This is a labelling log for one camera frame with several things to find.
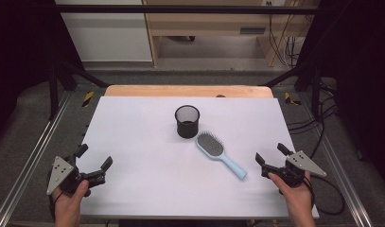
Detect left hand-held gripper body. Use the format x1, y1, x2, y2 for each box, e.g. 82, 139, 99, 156
46, 155, 107, 197

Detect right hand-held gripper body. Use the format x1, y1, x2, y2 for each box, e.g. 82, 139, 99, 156
260, 150, 327, 189

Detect light blue hairbrush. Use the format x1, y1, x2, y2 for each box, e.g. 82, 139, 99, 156
195, 131, 249, 182

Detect black mesh pen cup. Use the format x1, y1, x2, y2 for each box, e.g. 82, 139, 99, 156
174, 104, 201, 140

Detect person's left hand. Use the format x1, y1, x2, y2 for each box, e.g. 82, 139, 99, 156
52, 179, 91, 219

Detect person's right hand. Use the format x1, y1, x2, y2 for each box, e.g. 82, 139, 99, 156
267, 171, 314, 218

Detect yellow black tape marker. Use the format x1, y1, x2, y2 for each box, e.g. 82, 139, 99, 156
81, 90, 96, 109

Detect white table board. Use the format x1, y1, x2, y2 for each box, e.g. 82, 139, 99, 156
77, 96, 320, 220

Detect black metal stand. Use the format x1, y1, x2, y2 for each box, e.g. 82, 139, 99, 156
258, 60, 324, 121
47, 59, 110, 121

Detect wooden table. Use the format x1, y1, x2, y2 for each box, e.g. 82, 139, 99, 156
103, 84, 274, 99

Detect black curtain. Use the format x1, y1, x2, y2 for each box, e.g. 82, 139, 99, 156
0, 0, 86, 146
295, 0, 385, 192

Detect white cabinet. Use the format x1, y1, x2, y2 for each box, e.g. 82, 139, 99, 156
53, 0, 154, 63

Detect light wooden desk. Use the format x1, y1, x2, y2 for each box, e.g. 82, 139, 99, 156
141, 0, 311, 68

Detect aluminium rail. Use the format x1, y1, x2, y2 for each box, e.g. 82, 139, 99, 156
297, 94, 375, 227
0, 91, 72, 227

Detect black floor cables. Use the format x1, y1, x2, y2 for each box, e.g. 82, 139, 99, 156
287, 79, 340, 160

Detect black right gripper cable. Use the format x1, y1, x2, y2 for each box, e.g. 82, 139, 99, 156
305, 174, 346, 218

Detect hanging cable bundle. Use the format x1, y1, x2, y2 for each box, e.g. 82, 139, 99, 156
267, 13, 308, 69

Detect white wall socket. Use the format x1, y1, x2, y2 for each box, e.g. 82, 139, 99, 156
261, 0, 288, 8

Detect black horizontal frame bar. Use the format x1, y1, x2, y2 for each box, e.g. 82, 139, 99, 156
53, 4, 322, 15

